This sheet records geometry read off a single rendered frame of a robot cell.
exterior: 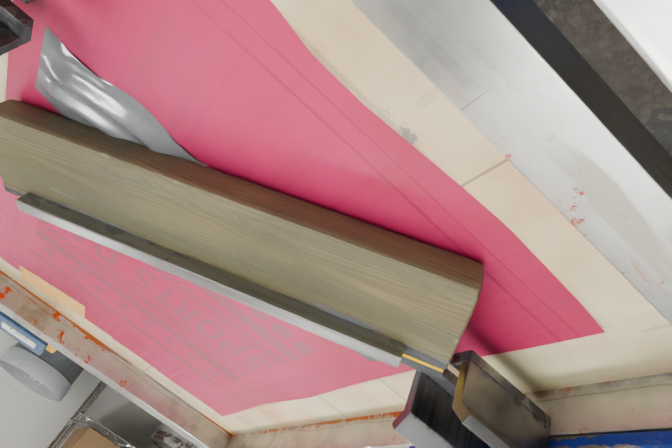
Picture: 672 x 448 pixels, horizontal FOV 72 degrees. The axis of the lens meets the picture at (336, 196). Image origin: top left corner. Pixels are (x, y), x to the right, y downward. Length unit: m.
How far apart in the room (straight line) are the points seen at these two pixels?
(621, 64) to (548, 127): 1.09
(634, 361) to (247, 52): 0.30
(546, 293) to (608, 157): 0.13
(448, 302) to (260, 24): 0.19
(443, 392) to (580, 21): 1.00
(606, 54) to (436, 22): 1.10
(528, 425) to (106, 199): 0.34
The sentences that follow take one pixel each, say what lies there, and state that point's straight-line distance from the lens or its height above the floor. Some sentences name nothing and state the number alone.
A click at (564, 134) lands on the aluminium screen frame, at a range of 0.20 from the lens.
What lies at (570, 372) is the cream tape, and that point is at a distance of 0.38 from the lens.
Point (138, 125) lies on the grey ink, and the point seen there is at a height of 0.96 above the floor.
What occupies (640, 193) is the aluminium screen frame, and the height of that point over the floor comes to 0.99.
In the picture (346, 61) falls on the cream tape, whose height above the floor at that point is 0.95.
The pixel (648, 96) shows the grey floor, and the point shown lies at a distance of 1.33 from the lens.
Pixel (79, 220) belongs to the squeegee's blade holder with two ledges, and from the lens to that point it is 0.41.
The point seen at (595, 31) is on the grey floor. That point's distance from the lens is 1.25.
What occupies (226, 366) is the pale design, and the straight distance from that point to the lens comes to 0.63.
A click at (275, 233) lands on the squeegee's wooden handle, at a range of 0.30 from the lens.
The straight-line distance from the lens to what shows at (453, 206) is 0.28.
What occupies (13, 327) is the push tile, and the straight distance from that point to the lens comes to 1.01.
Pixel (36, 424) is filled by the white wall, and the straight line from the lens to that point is 3.93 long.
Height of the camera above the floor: 1.16
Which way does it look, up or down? 43 degrees down
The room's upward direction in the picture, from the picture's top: 149 degrees counter-clockwise
